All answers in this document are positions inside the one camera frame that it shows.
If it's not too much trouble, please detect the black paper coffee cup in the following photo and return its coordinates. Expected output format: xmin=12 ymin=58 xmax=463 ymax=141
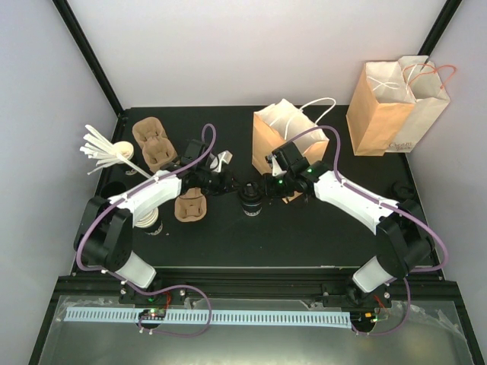
xmin=240 ymin=197 xmax=262 ymax=217

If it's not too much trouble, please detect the small brown paper bag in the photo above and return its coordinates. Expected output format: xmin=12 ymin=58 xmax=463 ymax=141
xmin=252 ymin=97 xmax=336 ymax=175

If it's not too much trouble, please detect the stack of paper cups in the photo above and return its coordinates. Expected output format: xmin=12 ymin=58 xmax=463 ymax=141
xmin=135 ymin=208 xmax=164 ymax=236

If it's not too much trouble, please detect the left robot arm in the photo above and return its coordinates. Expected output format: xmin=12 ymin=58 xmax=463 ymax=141
xmin=75 ymin=140 xmax=232 ymax=303

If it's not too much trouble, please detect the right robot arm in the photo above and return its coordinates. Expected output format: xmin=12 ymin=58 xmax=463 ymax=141
xmin=261 ymin=142 xmax=434 ymax=306

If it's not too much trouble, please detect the stack of pulp cup carriers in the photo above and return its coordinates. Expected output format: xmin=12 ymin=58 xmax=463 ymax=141
xmin=132 ymin=116 xmax=177 ymax=173

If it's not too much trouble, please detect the cup holding straws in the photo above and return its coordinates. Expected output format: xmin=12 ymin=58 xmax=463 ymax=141
xmin=113 ymin=141 xmax=134 ymax=160

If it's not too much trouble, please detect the black cup lids stack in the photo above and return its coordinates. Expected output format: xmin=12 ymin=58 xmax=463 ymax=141
xmin=390 ymin=181 xmax=416 ymax=202

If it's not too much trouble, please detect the large brown paper bag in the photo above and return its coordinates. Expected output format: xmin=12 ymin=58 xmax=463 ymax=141
xmin=346 ymin=61 xmax=415 ymax=156

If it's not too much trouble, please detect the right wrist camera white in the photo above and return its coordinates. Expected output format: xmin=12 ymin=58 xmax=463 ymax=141
xmin=266 ymin=154 xmax=286 ymax=177

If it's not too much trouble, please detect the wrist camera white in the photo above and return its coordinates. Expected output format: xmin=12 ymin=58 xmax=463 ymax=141
xmin=210 ymin=151 xmax=233 ymax=173
xmin=266 ymin=154 xmax=286 ymax=177

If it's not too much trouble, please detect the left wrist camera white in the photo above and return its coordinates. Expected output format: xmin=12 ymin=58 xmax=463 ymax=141
xmin=210 ymin=151 xmax=233 ymax=173

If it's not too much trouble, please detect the white paper bag orange handle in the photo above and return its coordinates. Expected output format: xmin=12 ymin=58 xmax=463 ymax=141
xmin=387 ymin=56 xmax=457 ymax=153

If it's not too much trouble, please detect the light blue cable duct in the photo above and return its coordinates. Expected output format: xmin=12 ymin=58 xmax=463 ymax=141
xmin=63 ymin=307 xmax=352 ymax=329

